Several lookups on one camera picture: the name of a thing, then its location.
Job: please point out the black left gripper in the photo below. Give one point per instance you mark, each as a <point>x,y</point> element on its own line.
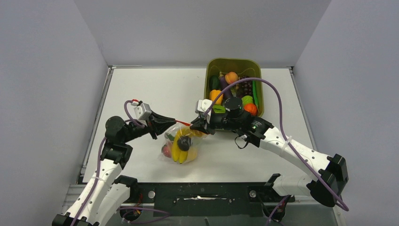
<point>158,124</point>

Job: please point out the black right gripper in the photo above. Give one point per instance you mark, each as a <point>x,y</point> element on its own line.
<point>201,123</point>

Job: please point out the green toy chili pepper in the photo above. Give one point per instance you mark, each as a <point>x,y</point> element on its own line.
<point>169,136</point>

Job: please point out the black toy fruit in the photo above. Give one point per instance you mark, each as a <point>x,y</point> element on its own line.
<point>184,143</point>

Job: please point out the clear zip bag orange zipper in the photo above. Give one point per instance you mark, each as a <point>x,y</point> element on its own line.
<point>173,130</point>

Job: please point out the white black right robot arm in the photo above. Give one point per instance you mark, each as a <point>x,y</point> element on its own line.
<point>325,176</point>

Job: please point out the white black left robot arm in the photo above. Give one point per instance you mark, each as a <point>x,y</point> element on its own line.
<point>108,188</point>

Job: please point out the orange toy bell pepper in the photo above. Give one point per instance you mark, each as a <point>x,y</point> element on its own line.
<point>214,94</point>

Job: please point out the purple toy eggplant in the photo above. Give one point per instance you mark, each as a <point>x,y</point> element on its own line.
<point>223,83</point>

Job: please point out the dark green toy avocado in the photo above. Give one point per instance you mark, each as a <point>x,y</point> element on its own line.
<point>214,83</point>

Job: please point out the lime green toy fruit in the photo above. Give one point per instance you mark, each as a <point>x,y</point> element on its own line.
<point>247,100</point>

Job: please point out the orange pink toy peach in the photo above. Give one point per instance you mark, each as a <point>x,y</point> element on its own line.
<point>231,77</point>

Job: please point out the dark purple toy grapes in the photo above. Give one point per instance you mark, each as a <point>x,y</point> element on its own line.
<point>245,88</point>

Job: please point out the long green toy bean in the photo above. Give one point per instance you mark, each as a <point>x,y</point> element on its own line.
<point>254,91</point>

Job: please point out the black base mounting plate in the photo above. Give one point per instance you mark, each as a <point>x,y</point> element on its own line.
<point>252,199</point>

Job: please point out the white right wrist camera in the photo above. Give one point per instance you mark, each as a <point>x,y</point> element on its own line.
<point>202,107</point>

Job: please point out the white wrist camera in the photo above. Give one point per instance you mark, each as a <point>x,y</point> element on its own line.
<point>202,107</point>
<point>142,110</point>

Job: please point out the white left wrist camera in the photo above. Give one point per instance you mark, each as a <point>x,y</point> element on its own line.
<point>142,110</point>

